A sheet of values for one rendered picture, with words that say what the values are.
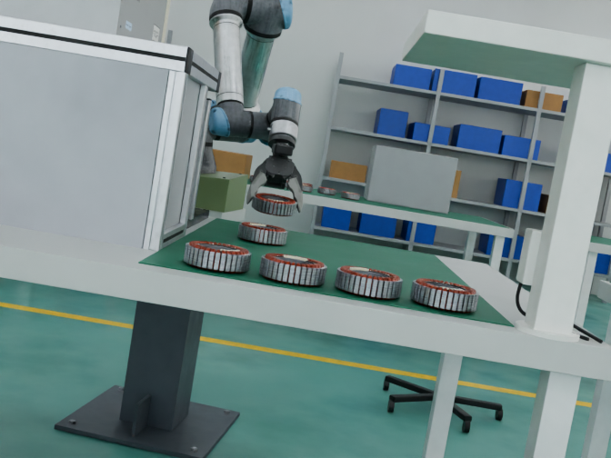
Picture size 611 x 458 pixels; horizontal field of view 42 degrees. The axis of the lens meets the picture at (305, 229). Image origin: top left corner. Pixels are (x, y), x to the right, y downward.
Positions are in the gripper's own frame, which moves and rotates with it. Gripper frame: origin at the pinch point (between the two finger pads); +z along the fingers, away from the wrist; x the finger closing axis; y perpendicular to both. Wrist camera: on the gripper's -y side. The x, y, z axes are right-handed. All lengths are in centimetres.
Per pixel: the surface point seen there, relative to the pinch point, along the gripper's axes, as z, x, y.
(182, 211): 16.9, 20.9, -26.5
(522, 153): -322, -271, 476
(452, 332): 48, -25, -68
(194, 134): 2.6, 21.0, -34.4
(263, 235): 16.2, 2.9, -18.6
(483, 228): -102, -130, 203
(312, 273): 39, -3, -61
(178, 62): 4, 24, -62
